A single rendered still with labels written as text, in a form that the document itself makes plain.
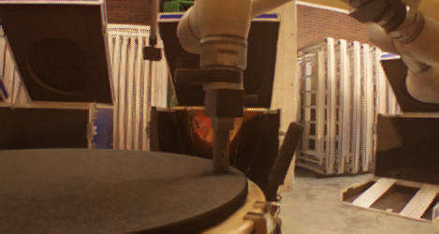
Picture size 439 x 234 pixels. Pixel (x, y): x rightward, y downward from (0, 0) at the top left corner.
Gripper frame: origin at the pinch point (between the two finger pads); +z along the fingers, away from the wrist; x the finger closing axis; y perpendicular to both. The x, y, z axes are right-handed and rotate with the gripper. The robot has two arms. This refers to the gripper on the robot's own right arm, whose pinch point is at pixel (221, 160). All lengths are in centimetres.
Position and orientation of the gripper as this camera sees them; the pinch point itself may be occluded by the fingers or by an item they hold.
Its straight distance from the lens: 58.0
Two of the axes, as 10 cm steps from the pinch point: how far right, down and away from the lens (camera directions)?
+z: -0.2, 10.0, -0.1
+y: 9.8, 0.3, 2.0
